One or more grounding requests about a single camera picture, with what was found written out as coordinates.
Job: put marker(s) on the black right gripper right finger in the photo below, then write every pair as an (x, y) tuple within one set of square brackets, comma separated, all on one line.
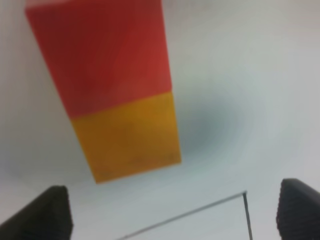
[(298, 211)]

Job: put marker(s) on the red cube block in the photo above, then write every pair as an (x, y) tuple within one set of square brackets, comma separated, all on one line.
[(102, 53)]

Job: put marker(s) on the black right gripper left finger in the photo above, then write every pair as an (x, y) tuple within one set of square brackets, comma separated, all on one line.
[(47, 217)]

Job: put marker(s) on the orange cube block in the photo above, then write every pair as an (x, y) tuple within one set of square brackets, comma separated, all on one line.
[(130, 139)]

